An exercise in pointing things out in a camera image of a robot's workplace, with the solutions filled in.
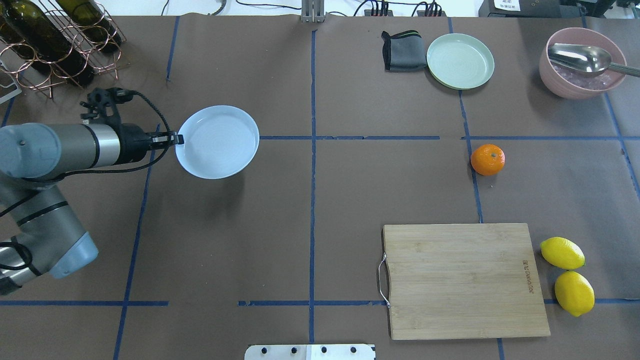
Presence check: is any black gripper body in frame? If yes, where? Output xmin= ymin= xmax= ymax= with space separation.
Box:
xmin=118 ymin=123 xmax=162 ymax=165

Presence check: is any light blue plate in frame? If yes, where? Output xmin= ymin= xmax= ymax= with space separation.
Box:
xmin=175 ymin=105 xmax=260 ymax=180

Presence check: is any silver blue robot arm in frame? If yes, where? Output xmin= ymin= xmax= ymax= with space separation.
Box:
xmin=1 ymin=123 xmax=185 ymax=296

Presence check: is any light green plate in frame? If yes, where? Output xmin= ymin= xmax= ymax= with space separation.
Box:
xmin=426 ymin=33 xmax=495 ymax=91

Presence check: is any dark green wine bottle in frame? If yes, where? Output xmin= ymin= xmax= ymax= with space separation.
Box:
xmin=0 ymin=14 xmax=35 ymax=61
xmin=1 ymin=0 xmax=95 ymax=87
xmin=57 ymin=0 xmax=122 ymax=54

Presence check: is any dark grey folded cloth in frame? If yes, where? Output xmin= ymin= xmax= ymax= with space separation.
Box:
xmin=381 ymin=30 xmax=428 ymax=73

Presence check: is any orange mandarin fruit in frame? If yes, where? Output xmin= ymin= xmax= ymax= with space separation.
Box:
xmin=470 ymin=144 xmax=506 ymax=176

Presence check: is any bamboo cutting board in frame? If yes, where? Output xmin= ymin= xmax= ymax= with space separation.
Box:
xmin=381 ymin=223 xmax=551 ymax=341

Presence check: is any pink bowl with ice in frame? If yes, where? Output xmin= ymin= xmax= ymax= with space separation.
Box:
xmin=538 ymin=27 xmax=627 ymax=100

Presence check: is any yellow lemon near board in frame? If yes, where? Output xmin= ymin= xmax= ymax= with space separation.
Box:
xmin=540 ymin=236 xmax=586 ymax=271

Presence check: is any steel ice scoop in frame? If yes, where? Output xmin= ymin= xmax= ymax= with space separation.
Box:
xmin=547 ymin=43 xmax=640 ymax=78

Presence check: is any yellow lemon far side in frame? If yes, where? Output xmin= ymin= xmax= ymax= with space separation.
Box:
xmin=553 ymin=270 xmax=595 ymax=317

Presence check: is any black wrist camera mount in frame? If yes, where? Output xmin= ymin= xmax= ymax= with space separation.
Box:
xmin=80 ymin=88 xmax=134 ymax=130

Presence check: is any copper wire bottle rack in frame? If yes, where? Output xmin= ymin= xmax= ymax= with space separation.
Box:
xmin=1 ymin=0 xmax=131 ymax=98

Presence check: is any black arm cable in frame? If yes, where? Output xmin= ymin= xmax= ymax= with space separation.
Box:
xmin=0 ymin=90 xmax=173 ymax=281

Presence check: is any aluminium frame post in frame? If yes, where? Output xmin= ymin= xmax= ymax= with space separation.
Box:
xmin=301 ymin=0 xmax=327 ymax=24

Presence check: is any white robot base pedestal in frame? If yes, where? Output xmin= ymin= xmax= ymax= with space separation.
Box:
xmin=244 ymin=343 xmax=377 ymax=360

